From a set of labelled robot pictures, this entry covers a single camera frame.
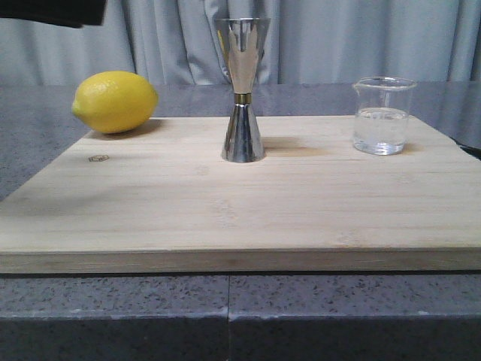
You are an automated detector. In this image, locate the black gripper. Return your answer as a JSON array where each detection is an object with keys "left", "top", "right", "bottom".
[{"left": 1, "top": 0, "right": 107, "bottom": 29}]

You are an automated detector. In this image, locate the steel double jigger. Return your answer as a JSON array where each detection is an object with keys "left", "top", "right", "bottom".
[{"left": 215, "top": 17, "right": 271, "bottom": 163}]

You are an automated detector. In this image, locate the small glass beaker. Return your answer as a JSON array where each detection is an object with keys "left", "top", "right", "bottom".
[{"left": 352, "top": 77, "right": 416, "bottom": 156}]

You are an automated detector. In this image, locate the yellow lemon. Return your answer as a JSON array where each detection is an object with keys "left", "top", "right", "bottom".
[{"left": 71, "top": 71, "right": 159, "bottom": 134}]

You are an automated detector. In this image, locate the grey curtain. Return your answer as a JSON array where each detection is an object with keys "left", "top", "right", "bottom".
[{"left": 1, "top": 1, "right": 480, "bottom": 85}]

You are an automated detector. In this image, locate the wooden cutting board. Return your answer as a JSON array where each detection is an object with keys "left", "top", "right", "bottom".
[{"left": 1, "top": 116, "right": 480, "bottom": 274}]

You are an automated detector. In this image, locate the black board handle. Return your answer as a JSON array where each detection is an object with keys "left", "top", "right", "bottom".
[{"left": 453, "top": 139, "right": 481, "bottom": 162}]

